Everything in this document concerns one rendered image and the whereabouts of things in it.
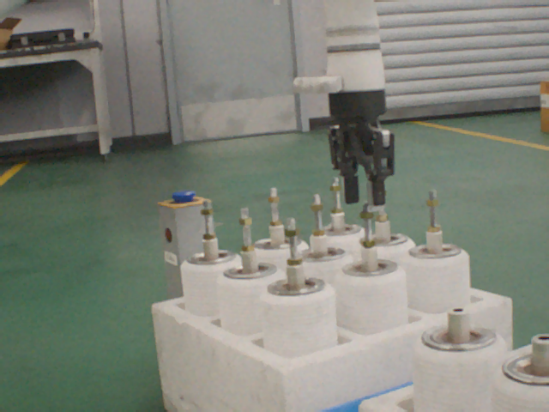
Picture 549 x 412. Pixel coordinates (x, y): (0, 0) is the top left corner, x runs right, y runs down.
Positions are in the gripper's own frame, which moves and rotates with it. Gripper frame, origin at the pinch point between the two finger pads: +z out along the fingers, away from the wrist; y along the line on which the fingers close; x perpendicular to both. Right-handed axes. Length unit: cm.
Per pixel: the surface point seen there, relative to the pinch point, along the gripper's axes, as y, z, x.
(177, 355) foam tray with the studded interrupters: 19.6, 23.4, 22.1
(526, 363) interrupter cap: -40.4, 9.8, 6.5
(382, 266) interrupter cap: -0.6, 9.7, -1.9
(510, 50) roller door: 413, -17, -369
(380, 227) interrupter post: 12.2, 7.3, -9.4
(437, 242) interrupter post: 0.2, 8.1, -11.5
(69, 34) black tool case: 446, -49, -44
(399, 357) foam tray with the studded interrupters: -8.2, 20.0, 0.6
